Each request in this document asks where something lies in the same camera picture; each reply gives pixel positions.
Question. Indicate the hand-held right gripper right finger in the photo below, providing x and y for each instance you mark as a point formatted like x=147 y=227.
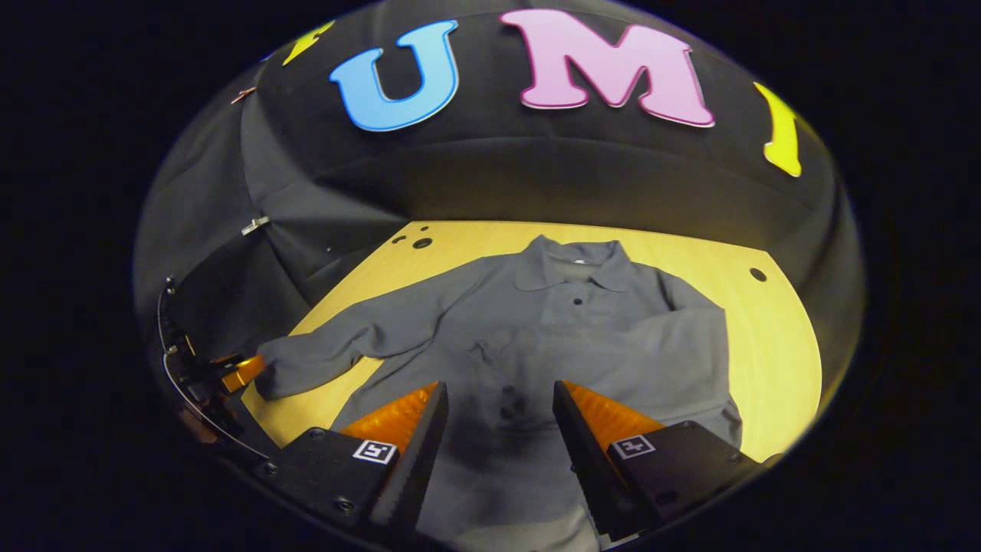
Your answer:
x=586 y=452

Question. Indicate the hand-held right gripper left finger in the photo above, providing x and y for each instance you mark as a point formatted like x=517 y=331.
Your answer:
x=418 y=452

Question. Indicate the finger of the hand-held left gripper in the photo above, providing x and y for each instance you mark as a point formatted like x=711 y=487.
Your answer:
x=244 y=372

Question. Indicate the grey long-sleeved shirt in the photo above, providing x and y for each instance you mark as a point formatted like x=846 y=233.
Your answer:
x=552 y=337

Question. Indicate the white backdrop clip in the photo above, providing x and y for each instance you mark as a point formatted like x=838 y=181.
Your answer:
x=255 y=225

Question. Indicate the red backdrop clip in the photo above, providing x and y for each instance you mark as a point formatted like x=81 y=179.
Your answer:
x=244 y=94

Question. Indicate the black backdrop cloth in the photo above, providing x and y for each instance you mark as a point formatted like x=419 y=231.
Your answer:
x=498 y=176

